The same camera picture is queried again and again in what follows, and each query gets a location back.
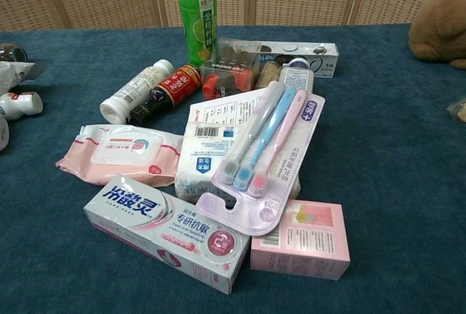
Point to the clear box with red items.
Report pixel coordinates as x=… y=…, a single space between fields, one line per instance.
x=225 y=77

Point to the white pink toothpaste box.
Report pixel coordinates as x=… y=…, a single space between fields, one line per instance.
x=164 y=234

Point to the long white cookie box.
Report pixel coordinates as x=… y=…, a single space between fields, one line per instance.
x=320 y=55

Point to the pink cardboard box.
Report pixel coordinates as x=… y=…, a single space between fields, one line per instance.
x=306 y=245

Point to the white flat carton with print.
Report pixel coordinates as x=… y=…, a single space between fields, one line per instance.
x=225 y=110

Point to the white tissue pack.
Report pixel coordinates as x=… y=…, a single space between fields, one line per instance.
x=204 y=161

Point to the toothbrush three-pack blister card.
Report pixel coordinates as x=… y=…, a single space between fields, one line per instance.
x=269 y=161

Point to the brown cork cylinder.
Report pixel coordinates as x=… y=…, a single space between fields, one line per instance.
x=268 y=73

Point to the dark soy sauce bottle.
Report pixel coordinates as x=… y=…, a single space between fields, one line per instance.
x=165 y=93

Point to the white speckled tube bottle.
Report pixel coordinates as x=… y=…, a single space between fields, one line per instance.
x=296 y=79

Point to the white plastic milk bottle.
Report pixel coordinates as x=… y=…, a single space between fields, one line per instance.
x=136 y=90

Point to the pink wet wipes pack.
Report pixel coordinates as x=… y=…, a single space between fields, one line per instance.
x=123 y=153

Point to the green citrus drink bottle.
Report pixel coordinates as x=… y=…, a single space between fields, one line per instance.
x=197 y=19

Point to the small white yogurt bottle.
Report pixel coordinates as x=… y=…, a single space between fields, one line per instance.
x=22 y=104

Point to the clear wrapped snack packet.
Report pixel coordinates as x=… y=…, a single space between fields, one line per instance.
x=458 y=110

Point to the crumpled white snack bag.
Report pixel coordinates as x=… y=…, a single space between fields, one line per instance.
x=16 y=71

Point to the white rounded container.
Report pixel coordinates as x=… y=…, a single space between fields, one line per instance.
x=3 y=133

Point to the brown plush toy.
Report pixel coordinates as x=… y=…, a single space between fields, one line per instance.
x=438 y=30

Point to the shiny dark round object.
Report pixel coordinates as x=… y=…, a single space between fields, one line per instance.
x=11 y=53

